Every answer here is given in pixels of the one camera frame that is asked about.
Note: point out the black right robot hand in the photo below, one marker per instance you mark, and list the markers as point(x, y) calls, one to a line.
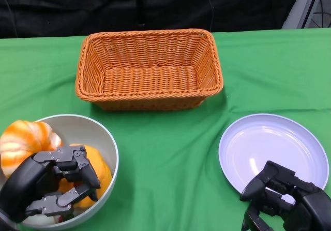
point(310, 210)

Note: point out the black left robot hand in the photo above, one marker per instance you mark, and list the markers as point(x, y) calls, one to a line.
point(26, 184)

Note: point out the orange striped toy pumpkin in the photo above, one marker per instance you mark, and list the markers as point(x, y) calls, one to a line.
point(26, 140)

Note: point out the yellow donut bread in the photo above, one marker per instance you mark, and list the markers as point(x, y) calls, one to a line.
point(102, 171)

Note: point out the pale grey bowl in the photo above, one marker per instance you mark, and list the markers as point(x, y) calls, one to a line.
point(85, 130)

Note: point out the lavender plate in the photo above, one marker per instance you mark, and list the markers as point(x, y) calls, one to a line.
point(258, 143)

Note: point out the orange wicker basket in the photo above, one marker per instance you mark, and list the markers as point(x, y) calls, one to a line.
point(150, 80)

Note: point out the green tablecloth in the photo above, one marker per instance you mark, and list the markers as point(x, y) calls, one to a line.
point(165, 137)

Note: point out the black backdrop cloth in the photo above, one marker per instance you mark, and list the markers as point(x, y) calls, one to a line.
point(77, 5)

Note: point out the black stand pole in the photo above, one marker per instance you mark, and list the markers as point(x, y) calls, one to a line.
point(141, 3)

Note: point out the grey metal frame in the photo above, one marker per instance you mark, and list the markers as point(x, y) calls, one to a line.
point(297, 11)

